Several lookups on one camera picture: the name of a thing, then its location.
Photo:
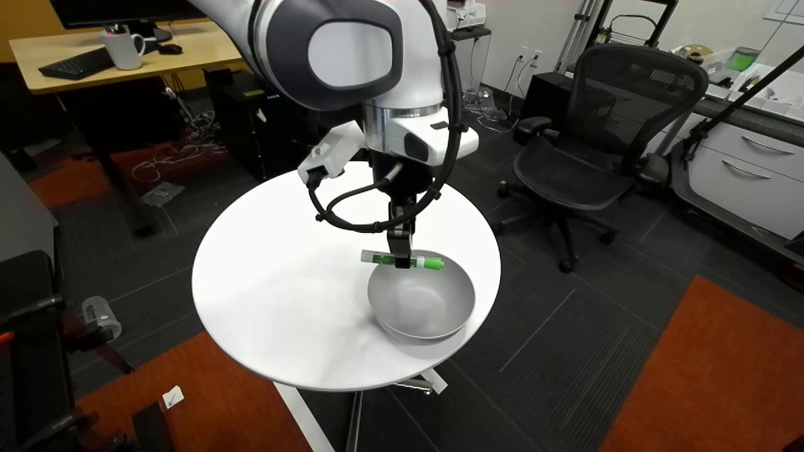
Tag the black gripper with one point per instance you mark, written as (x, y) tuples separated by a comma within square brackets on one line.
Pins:
[(401, 179)]

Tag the green marker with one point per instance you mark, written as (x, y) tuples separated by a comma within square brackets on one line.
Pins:
[(430, 262)]

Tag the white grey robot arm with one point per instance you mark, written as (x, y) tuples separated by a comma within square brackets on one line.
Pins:
[(336, 50)]

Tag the grey bowl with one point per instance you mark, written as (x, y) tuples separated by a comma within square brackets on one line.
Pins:
[(417, 305)]

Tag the black computer tower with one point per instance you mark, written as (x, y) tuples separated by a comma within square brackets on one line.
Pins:
[(253, 115)]

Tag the black mesh office chair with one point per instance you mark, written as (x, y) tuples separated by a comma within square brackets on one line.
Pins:
[(586, 175)]

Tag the black floor box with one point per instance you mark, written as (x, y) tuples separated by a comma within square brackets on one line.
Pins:
[(553, 96)]

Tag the white table base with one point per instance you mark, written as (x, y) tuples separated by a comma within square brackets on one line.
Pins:
[(302, 418)]

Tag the light wood desk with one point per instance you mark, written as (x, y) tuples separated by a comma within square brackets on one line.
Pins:
[(191, 45)]

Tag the small white paper piece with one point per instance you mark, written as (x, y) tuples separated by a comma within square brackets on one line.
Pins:
[(172, 398)]

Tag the black computer mouse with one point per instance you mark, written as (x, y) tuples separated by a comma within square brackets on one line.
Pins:
[(170, 49)]

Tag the white mug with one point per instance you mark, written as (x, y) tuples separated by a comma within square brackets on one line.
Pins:
[(124, 50)]

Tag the white drawer cabinet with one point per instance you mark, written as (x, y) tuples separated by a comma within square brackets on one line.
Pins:
[(745, 179)]

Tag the black monitor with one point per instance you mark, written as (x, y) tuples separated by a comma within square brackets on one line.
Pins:
[(127, 10)]

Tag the black keyboard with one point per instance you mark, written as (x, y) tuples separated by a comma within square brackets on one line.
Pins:
[(78, 62)]

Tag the black diagonal pole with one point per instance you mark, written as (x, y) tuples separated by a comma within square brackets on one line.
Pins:
[(745, 96)]

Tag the green box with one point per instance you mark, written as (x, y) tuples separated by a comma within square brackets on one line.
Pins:
[(742, 59)]

